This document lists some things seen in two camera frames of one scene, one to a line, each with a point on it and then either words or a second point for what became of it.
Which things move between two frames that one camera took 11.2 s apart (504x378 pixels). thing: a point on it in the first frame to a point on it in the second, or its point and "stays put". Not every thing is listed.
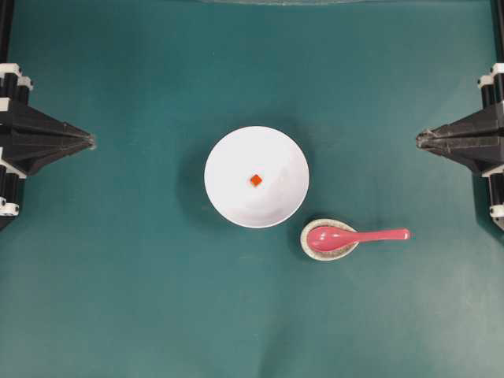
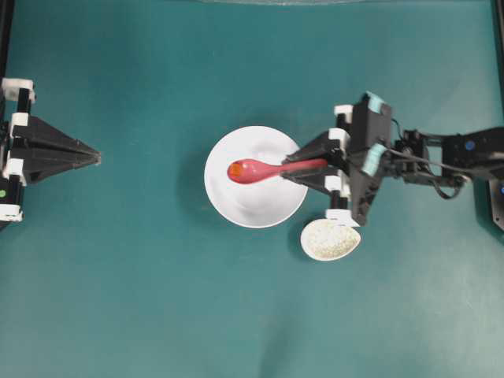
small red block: (256, 179) to (235, 170)
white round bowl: (264, 151) stays put
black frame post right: (498, 26) stays put
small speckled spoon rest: (329, 255) stays put
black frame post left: (5, 30) stays put
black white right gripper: (484, 126) to (358, 146)
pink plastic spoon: (331, 239) to (250, 171)
